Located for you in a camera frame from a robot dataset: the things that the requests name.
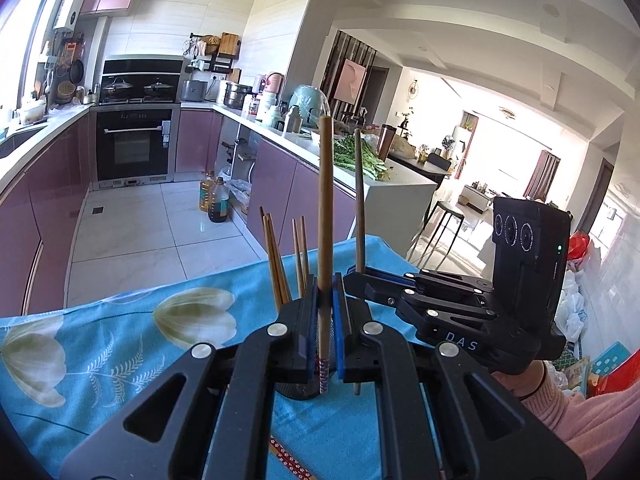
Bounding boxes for person's right forearm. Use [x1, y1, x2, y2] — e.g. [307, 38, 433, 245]
[520, 365, 640, 480]

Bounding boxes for black built-in oven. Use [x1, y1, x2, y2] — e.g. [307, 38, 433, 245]
[95, 55, 183, 184]

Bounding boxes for dark dining table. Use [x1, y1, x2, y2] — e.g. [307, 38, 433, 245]
[387, 152, 451, 177]

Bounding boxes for clear food bag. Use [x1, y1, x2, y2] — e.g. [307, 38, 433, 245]
[392, 132, 418, 158]

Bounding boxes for white bowl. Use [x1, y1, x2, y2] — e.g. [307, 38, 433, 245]
[17, 100, 48, 126]

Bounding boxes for clear plastic bag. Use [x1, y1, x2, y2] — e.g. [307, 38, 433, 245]
[227, 177, 253, 216]

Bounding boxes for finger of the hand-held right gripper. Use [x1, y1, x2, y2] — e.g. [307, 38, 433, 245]
[344, 271, 497, 332]
[367, 269, 494, 311]

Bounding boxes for white water heater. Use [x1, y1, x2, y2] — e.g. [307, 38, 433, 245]
[52, 0, 93, 31]

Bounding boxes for silver countertop appliance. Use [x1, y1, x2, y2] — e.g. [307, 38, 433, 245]
[181, 79, 209, 103]

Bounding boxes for yellow cooking oil bottle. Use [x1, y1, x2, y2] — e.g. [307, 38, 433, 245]
[199, 175, 217, 213]

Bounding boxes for black wall rack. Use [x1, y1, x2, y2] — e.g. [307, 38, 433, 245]
[189, 32, 241, 73]

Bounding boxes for blue plastic basket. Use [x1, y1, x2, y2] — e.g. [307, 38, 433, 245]
[589, 342, 632, 392]

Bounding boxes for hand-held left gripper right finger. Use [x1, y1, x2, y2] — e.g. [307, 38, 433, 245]
[332, 272, 586, 480]

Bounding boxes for dark slatted partition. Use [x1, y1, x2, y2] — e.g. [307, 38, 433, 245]
[320, 30, 378, 126]

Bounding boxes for kitchen sink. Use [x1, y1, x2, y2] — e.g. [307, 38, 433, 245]
[0, 125, 46, 158]

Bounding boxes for potted plant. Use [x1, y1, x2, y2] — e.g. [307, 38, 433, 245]
[397, 109, 416, 143]

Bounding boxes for dark brown chopstick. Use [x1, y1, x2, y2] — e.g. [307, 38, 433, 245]
[351, 129, 367, 397]

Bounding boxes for purple lower kitchen cabinets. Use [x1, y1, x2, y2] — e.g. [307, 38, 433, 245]
[0, 109, 98, 317]
[177, 107, 373, 248]

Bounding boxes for wooden chopstick red patterned end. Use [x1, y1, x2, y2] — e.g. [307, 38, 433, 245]
[266, 213, 293, 306]
[267, 437, 317, 480]
[317, 116, 334, 394]
[292, 219, 306, 300]

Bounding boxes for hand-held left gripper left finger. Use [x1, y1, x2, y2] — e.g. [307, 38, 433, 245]
[59, 274, 321, 480]

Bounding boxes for red plastic bag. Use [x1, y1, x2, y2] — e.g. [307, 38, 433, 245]
[567, 230, 592, 261]

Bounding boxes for black round stool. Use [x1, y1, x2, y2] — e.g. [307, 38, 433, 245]
[422, 201, 467, 267]

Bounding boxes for kitchen window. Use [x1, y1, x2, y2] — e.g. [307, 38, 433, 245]
[0, 0, 71, 111]

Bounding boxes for black mesh holder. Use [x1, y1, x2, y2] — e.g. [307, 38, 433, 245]
[275, 381, 331, 402]

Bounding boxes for stainless steel pot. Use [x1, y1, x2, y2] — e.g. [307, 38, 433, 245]
[223, 82, 251, 108]

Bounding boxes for pink wall picture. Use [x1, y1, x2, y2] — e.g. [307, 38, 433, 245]
[334, 59, 366, 106]

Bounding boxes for white plastic bags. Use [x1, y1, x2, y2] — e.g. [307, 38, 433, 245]
[554, 270, 586, 343]

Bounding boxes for red plastic stool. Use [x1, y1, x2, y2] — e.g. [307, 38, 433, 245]
[597, 347, 640, 397]

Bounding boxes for mint green appliance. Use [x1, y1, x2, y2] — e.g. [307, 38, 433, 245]
[289, 85, 328, 121]

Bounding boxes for green leafy vegetables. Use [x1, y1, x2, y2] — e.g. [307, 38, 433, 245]
[332, 137, 391, 181]

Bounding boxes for brown tumbler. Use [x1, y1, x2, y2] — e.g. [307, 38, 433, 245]
[377, 125, 396, 161]

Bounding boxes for bundle of wooden chopsticks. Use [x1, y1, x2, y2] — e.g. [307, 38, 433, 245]
[300, 216, 311, 288]

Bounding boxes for dark oil bottle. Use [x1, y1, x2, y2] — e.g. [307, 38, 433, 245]
[207, 177, 231, 223]

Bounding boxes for person's right hand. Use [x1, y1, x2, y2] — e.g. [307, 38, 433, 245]
[492, 359, 546, 402]

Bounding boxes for blue floral tablecloth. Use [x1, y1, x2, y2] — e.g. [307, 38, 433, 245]
[0, 234, 441, 480]

